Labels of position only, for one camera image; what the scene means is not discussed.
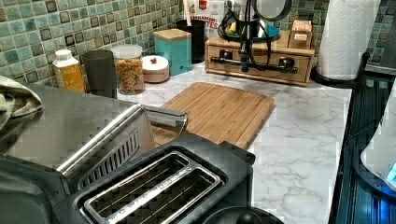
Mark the clear jar of pasta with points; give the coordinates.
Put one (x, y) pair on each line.
(129, 68)

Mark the dark grey cylindrical canister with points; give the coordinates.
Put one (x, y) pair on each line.
(100, 71)

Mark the wooden drawer with black handle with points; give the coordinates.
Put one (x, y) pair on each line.
(276, 67)

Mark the black paper towel holder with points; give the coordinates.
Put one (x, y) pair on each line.
(348, 82)

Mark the black lid with knob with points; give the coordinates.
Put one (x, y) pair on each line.
(242, 215)

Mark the wooden drawer cabinet box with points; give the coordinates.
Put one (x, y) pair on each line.
(280, 44)

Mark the teal plate on cabinet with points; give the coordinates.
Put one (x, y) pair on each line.
(271, 33)

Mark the teal canister with wooden lid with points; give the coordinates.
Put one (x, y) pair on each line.
(175, 46)

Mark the black utensil holder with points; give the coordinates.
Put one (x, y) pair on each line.
(197, 30)

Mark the white cereal box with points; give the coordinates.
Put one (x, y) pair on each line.
(211, 12)

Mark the silver toaster oven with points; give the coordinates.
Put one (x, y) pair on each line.
(73, 140)

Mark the bamboo cutting board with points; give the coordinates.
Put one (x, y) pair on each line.
(219, 113)

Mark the black two-slot toaster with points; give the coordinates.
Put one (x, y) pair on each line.
(182, 182)

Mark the orange bottle with white cap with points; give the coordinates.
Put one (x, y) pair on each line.
(67, 71)

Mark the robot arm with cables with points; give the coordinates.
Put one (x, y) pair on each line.
(248, 17)

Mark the pink round ceramic container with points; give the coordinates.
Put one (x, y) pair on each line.
(155, 69)

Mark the white paper towel roll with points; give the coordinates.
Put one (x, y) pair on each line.
(346, 35)

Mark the wooden tea bag holder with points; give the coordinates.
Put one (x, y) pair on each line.
(301, 35)

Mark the green cloth towel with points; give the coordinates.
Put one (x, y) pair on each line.
(16, 100)

